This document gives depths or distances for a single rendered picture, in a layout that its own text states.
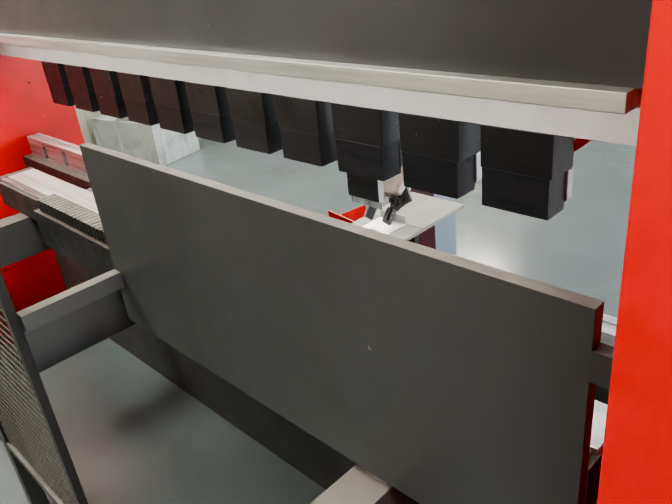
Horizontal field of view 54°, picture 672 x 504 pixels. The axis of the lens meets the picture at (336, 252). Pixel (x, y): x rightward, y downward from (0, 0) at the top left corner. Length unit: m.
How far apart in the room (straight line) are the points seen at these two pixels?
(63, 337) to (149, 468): 0.87
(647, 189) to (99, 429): 2.55
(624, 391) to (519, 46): 0.54
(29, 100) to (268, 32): 2.19
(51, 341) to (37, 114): 1.76
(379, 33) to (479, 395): 0.62
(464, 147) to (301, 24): 0.40
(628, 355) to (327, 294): 0.49
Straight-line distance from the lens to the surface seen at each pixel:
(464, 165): 1.37
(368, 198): 1.58
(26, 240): 2.59
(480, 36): 1.03
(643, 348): 0.60
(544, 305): 0.73
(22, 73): 3.40
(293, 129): 1.66
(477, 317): 0.79
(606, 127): 1.17
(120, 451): 2.72
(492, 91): 1.00
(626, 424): 0.65
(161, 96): 2.14
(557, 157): 1.24
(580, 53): 0.96
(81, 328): 1.90
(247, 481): 2.44
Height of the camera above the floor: 1.71
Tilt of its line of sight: 27 degrees down
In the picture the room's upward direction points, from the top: 6 degrees counter-clockwise
